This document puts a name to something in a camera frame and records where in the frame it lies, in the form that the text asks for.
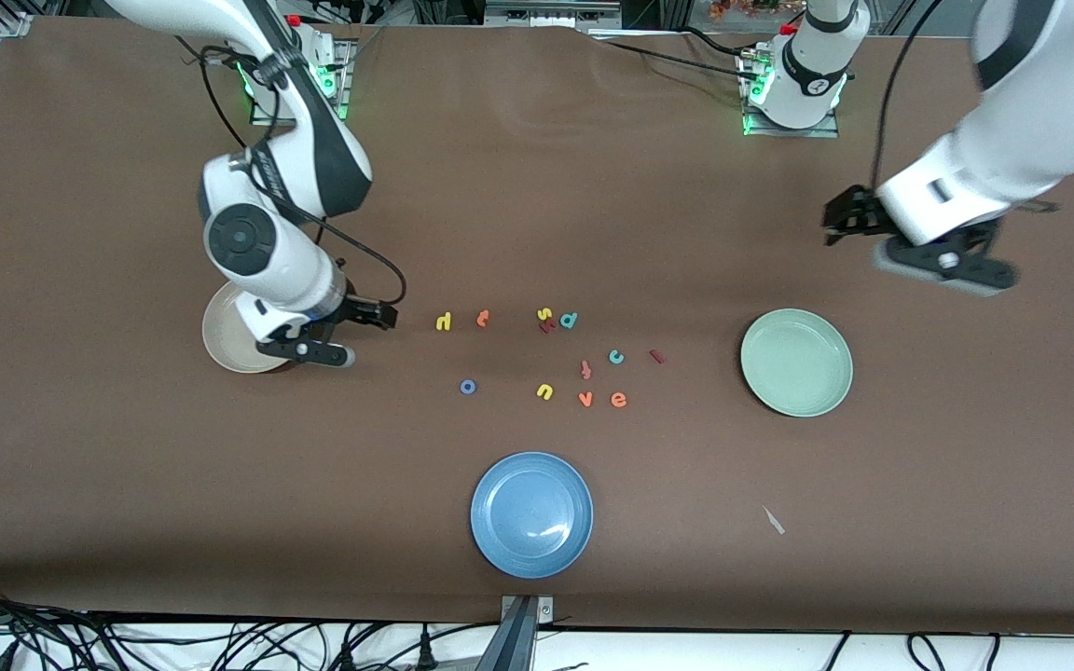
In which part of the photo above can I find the grey metal box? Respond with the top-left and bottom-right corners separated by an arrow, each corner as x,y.
486,0 -> 622,29

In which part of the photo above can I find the pale green plate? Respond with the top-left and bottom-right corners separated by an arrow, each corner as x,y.
739,308 -> 854,418

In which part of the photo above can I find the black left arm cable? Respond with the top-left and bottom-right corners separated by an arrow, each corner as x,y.
868,0 -> 948,192

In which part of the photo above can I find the blue plate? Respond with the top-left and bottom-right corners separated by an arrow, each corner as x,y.
470,451 -> 595,580

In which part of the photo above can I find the orange background object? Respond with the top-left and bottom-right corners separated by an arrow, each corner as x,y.
709,0 -> 785,20

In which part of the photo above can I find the beige brown plate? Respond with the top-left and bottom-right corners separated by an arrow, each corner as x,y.
201,280 -> 300,375

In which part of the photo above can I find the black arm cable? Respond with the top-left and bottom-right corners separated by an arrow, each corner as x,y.
868,0 -> 948,192
173,35 -> 407,308

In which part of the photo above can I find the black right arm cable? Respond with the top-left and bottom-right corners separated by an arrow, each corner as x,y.
173,35 -> 407,308

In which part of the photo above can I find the short black table cable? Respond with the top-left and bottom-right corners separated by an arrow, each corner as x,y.
677,26 -> 752,57

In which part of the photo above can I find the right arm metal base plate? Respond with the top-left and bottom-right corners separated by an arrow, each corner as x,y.
251,37 -> 353,128

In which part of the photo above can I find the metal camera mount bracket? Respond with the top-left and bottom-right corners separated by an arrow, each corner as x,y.
490,595 -> 557,671

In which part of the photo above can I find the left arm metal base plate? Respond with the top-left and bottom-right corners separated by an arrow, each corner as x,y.
742,51 -> 841,139

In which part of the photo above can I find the long black table cable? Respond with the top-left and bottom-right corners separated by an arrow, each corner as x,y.
607,40 -> 762,83

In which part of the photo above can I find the brown table cover sheet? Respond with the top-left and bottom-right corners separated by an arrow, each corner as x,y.
0,17 -> 1074,637

